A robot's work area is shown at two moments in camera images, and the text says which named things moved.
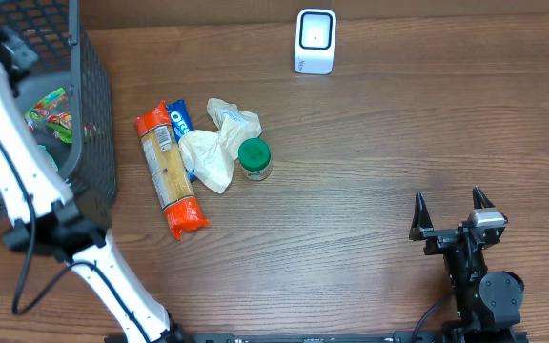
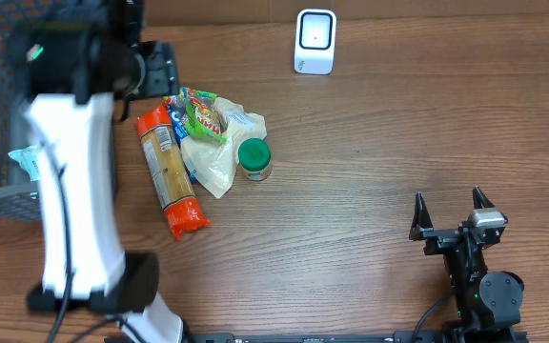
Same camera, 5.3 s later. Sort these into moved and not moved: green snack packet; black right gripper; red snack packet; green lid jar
Moved: green snack packet
Not moved: green lid jar; red snack packet; black right gripper
